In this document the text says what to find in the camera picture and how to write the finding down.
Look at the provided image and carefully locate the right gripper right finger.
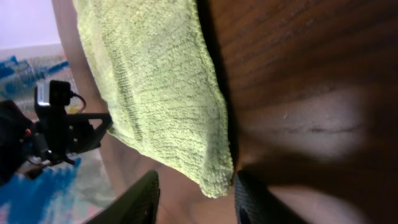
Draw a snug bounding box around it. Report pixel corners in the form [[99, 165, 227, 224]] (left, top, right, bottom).
[[234, 170, 305, 224]]

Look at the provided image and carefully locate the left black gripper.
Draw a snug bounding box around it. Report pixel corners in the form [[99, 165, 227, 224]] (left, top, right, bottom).
[[29, 112, 113, 164]]

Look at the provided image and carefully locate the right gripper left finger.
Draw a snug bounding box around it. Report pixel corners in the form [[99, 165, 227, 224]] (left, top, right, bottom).
[[85, 170, 160, 224]]

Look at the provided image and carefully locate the green microfiber cloth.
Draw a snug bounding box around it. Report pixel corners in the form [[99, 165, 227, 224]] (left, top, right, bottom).
[[73, 0, 234, 198]]

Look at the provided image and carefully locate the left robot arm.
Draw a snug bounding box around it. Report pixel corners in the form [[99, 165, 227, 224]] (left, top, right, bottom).
[[1, 100, 113, 185]]

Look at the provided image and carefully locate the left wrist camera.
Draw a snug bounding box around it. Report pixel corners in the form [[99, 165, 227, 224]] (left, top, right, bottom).
[[34, 80, 72, 118]]

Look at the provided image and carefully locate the left black cable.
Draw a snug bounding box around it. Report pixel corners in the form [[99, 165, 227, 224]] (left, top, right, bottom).
[[70, 91, 87, 113]]

